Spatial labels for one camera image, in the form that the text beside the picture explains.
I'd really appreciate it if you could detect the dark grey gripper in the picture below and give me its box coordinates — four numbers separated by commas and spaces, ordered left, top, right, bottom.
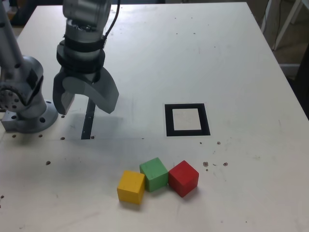
53, 67, 120, 116

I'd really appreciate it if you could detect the yellow cube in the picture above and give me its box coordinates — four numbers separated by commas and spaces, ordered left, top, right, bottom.
117, 170, 146, 205

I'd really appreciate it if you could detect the green cube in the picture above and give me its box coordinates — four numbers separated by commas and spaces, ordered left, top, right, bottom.
139, 157, 169, 193

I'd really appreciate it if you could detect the red cube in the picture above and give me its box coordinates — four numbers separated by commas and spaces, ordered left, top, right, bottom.
168, 160, 199, 198

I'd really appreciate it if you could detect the black tape square outline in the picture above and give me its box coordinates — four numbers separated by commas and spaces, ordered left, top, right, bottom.
164, 103, 211, 137

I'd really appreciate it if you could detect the black tape strip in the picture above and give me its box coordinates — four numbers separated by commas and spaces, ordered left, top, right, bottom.
81, 98, 97, 140

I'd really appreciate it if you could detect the dark object behind table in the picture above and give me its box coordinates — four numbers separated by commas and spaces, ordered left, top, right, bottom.
11, 0, 41, 27

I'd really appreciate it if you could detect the dark object beside table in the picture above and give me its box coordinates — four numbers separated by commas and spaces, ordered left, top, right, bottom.
295, 45, 309, 114

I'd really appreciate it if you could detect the white furniture frame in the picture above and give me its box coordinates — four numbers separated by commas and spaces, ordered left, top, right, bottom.
259, 0, 309, 51

